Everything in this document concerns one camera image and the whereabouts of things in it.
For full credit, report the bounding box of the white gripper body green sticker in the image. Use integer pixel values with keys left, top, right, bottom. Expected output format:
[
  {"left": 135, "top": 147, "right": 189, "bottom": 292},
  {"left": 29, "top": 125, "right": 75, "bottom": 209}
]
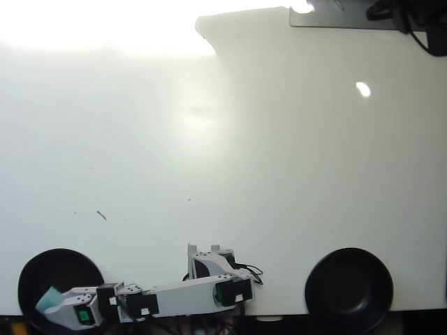
[{"left": 71, "top": 295, "right": 104, "bottom": 331}]

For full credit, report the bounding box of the blue foam cube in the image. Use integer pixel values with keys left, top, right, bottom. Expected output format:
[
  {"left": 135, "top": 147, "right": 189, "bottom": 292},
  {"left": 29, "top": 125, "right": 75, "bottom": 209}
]
[{"left": 34, "top": 285, "right": 64, "bottom": 313}]

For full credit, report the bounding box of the black cable tangle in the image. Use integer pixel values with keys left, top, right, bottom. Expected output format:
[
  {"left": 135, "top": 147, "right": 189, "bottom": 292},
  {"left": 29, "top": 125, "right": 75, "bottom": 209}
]
[{"left": 365, "top": 0, "right": 431, "bottom": 53}]

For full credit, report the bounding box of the black block device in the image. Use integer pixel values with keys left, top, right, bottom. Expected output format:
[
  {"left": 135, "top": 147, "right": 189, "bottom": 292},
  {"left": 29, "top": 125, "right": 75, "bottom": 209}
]
[{"left": 425, "top": 13, "right": 447, "bottom": 58}]

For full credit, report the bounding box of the black round bowl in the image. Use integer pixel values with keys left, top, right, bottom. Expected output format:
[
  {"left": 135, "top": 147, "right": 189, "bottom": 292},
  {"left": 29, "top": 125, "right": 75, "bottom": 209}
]
[
  {"left": 17, "top": 248, "right": 105, "bottom": 335},
  {"left": 304, "top": 247, "right": 395, "bottom": 334}
]

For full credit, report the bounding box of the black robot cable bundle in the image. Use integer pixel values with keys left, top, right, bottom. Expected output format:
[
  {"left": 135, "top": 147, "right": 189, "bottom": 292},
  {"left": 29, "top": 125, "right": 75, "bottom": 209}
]
[{"left": 233, "top": 263, "right": 264, "bottom": 287}]

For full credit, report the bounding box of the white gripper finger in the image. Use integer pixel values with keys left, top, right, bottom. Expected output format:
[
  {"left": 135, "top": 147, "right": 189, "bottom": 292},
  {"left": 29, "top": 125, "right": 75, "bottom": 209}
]
[
  {"left": 61, "top": 285, "right": 101, "bottom": 307},
  {"left": 43, "top": 304, "right": 76, "bottom": 329}
]

